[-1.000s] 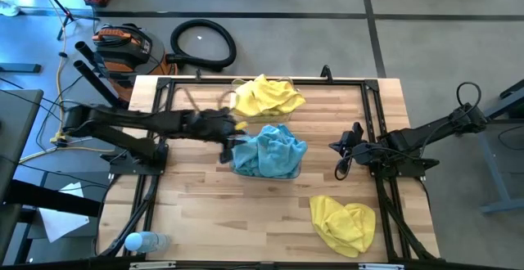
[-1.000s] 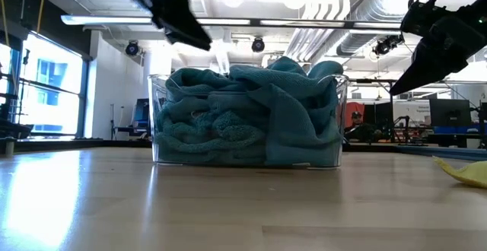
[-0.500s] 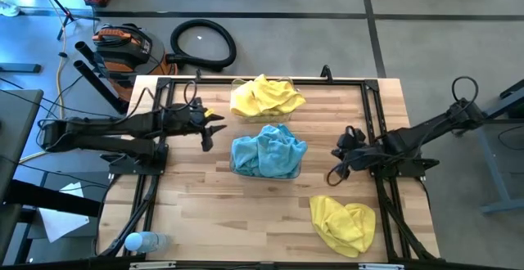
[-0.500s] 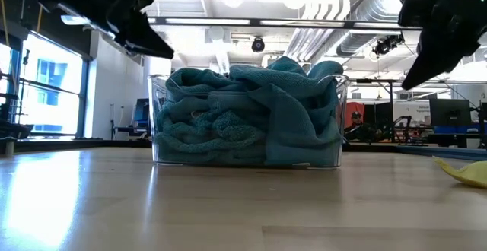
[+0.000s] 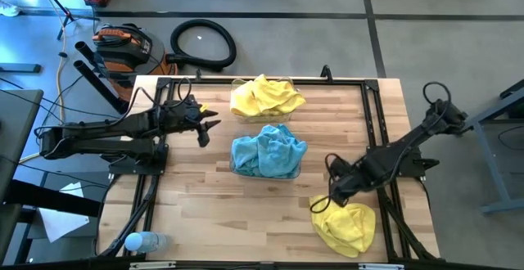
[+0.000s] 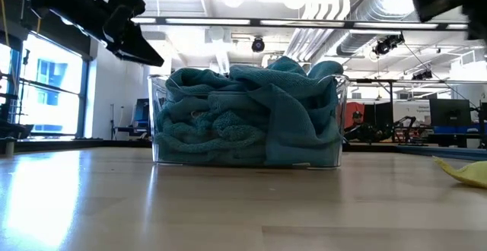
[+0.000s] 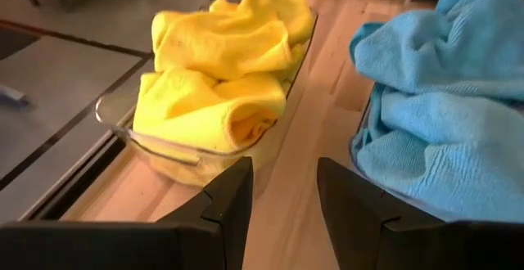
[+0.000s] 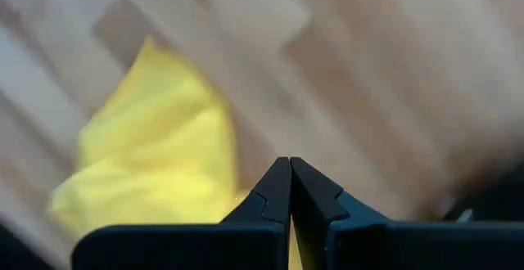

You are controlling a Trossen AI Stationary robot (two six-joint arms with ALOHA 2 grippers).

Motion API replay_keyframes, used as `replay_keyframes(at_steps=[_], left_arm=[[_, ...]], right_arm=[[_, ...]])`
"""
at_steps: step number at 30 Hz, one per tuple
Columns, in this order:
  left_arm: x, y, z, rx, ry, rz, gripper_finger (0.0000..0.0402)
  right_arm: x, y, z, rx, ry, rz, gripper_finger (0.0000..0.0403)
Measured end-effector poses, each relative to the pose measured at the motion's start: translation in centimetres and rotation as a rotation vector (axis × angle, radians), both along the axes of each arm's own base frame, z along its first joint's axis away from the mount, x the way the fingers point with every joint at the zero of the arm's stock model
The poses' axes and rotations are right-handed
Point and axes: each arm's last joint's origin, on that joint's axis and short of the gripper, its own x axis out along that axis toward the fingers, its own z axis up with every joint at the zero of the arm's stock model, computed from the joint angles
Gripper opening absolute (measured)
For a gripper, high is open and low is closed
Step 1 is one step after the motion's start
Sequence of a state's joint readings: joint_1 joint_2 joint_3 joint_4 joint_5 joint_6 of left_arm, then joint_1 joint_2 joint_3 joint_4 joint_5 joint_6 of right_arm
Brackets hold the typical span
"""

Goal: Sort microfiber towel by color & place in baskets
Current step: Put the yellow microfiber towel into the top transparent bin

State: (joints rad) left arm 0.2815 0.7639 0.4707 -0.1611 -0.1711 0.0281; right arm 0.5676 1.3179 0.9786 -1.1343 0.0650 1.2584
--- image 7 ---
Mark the clear plastic basket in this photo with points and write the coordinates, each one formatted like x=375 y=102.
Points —
x=356 y=163
x=114 y=110

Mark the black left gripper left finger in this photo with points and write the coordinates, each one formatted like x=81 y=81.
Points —
x=213 y=229

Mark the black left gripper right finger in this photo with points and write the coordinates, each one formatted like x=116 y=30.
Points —
x=368 y=237

